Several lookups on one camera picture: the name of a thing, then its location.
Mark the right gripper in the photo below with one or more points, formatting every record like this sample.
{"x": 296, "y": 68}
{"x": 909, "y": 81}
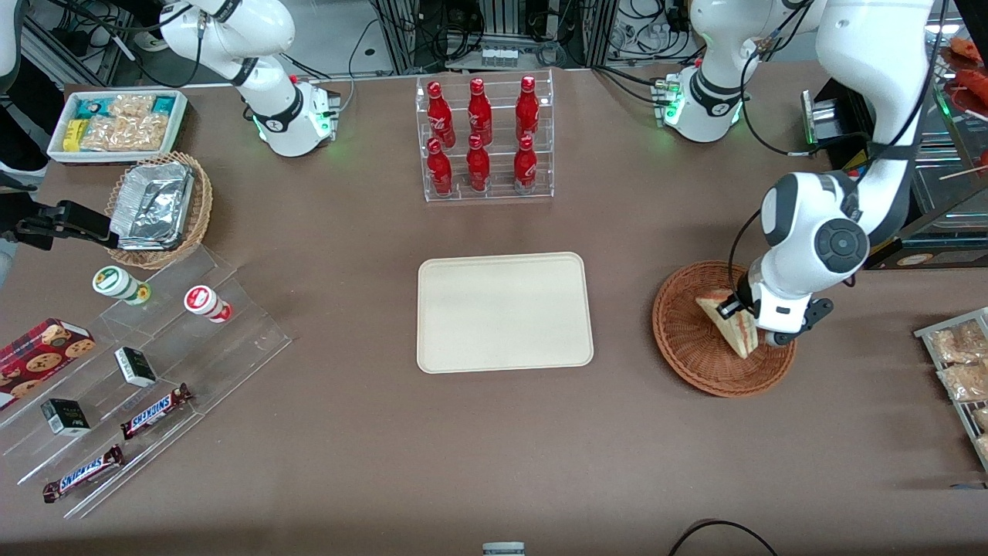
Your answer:
{"x": 48, "y": 223}

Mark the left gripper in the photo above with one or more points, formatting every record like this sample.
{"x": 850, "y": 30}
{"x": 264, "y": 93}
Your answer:
{"x": 742, "y": 298}

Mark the triangular layered sandwich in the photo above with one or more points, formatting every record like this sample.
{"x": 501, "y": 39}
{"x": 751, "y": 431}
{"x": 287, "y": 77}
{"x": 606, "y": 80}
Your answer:
{"x": 737, "y": 336}

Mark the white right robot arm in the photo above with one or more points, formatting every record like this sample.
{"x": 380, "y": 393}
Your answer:
{"x": 270, "y": 77}

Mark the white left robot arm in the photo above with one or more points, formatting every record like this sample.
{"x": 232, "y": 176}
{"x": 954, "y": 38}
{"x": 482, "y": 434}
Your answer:
{"x": 818, "y": 232}

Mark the brown wicker basket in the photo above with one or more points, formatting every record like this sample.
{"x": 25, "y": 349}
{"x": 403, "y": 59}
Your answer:
{"x": 695, "y": 347}

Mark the light tan wicker basket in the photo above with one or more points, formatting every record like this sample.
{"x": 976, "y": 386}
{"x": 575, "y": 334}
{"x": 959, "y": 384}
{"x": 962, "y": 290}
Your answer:
{"x": 202, "y": 208}

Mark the tray of packaged snacks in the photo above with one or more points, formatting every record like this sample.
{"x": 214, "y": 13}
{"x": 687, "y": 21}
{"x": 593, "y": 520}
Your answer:
{"x": 930, "y": 340}

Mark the cream plastic tray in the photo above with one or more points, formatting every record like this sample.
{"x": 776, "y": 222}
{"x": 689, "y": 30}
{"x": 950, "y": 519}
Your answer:
{"x": 505, "y": 313}

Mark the green-lid sunflower cup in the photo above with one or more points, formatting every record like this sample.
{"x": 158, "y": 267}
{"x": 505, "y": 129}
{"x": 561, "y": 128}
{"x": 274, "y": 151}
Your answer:
{"x": 116, "y": 282}

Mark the yellow snack packet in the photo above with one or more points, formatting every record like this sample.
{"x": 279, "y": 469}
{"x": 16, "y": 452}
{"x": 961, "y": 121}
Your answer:
{"x": 72, "y": 135}

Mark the silver foil packets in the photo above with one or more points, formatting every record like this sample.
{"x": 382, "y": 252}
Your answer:
{"x": 154, "y": 205}

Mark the clear bag of crackers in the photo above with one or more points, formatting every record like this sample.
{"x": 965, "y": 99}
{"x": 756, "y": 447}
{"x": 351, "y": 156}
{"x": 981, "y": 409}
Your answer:
{"x": 131, "y": 106}
{"x": 123, "y": 133}

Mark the teal snack packet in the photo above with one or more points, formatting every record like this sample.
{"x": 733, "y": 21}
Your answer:
{"x": 90, "y": 108}
{"x": 163, "y": 105}

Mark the red tartan cookie box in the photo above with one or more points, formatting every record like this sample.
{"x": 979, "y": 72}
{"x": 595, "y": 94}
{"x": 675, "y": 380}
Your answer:
{"x": 42, "y": 355}

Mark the small black box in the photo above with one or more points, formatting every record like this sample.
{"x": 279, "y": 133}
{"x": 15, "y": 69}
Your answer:
{"x": 136, "y": 367}
{"x": 65, "y": 417}

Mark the white rectangular snack bin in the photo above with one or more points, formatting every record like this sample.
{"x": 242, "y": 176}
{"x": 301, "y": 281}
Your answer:
{"x": 179, "y": 116}

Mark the red-lid white cup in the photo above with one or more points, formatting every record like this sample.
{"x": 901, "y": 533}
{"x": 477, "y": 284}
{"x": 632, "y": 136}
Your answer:
{"x": 204, "y": 301}

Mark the clear bag of pastries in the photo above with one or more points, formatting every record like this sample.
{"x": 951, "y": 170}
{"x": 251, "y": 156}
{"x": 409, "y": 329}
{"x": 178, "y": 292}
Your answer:
{"x": 961, "y": 344}
{"x": 965, "y": 382}

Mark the clear acrylic tiered shelf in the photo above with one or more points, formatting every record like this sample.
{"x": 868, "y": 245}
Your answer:
{"x": 231, "y": 340}

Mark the Snickers chocolate bar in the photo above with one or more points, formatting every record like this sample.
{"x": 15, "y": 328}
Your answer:
{"x": 83, "y": 472}
{"x": 154, "y": 411}

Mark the black metal control box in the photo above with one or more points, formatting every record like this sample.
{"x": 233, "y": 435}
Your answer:
{"x": 830, "y": 116}

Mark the black glass display cabinet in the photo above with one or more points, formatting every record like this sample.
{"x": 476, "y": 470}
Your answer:
{"x": 942, "y": 201}

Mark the red cola bottle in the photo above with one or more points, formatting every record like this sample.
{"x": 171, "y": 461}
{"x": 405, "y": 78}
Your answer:
{"x": 526, "y": 166}
{"x": 440, "y": 170}
{"x": 440, "y": 112}
{"x": 527, "y": 104}
{"x": 478, "y": 166}
{"x": 479, "y": 108}

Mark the clear acrylic bottle rack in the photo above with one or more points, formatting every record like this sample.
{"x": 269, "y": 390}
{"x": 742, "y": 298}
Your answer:
{"x": 498, "y": 193}

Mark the grey white device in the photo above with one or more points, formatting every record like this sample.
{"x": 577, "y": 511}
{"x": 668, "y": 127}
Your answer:
{"x": 503, "y": 549}

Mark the white power strip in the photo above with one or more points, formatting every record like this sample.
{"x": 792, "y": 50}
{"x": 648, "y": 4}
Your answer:
{"x": 499, "y": 56}

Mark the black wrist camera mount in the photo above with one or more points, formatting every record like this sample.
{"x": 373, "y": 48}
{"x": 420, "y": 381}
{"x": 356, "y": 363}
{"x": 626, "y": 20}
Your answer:
{"x": 820, "y": 315}

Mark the aluminium profile frame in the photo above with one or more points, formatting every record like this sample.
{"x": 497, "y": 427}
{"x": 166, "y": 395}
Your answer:
{"x": 397, "y": 35}

